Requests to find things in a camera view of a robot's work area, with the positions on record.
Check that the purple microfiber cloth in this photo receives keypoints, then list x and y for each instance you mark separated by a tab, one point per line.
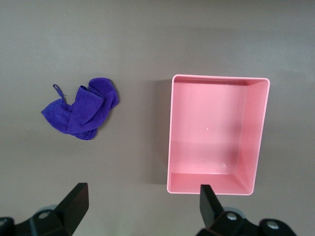
81	110

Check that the pink plastic rectangular bin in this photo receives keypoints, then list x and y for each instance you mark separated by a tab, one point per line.
216	135

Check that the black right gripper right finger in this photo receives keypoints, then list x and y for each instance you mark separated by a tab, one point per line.
211	209

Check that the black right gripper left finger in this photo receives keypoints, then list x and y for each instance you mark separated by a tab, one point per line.
71	206

